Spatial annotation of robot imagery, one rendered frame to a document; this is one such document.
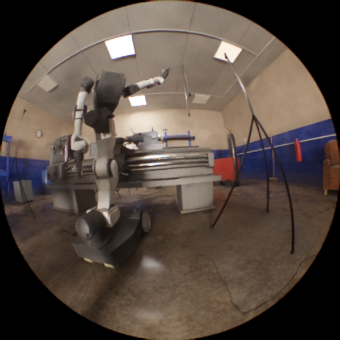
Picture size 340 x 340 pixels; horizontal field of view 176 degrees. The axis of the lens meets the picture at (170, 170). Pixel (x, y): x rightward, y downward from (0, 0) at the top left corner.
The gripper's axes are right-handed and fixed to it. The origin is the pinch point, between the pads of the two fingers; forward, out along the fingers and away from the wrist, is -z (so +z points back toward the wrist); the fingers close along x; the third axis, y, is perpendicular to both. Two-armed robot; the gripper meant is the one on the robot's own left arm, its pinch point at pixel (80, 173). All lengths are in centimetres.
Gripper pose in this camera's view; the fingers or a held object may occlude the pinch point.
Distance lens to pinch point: 102.9
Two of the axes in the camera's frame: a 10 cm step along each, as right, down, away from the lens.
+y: -7.7, 1.1, -6.3
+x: -6.4, -2.3, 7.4
